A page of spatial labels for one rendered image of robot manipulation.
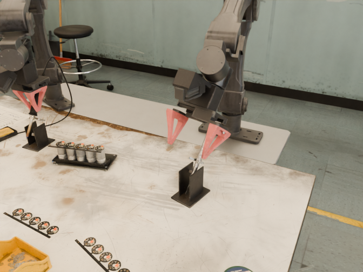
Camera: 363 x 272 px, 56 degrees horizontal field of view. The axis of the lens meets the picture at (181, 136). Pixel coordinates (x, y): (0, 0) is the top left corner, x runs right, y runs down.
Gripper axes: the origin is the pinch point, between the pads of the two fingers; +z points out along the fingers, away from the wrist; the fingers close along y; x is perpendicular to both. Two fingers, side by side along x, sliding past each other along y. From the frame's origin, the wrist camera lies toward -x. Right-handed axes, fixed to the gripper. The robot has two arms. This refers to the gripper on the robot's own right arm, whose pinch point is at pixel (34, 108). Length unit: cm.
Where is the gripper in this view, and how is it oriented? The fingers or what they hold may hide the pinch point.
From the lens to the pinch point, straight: 109.3
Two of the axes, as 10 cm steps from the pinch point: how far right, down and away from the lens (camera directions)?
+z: 0.1, 8.6, 5.0
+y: 9.2, 1.9, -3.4
